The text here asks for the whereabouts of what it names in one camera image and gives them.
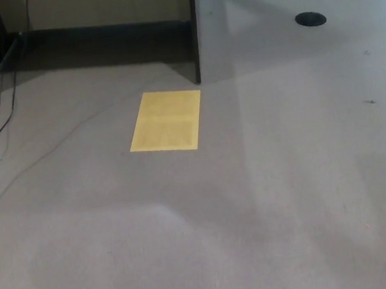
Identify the black power cable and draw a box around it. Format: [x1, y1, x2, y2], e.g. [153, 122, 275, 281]
[0, 0, 49, 168]

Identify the long grey floor cable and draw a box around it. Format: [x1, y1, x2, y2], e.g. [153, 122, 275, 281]
[0, 80, 175, 215]

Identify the yellow paper sheet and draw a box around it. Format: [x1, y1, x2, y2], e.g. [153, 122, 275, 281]
[123, 85, 208, 157]

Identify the black round floor cover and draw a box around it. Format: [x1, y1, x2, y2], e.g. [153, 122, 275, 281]
[293, 10, 328, 30]

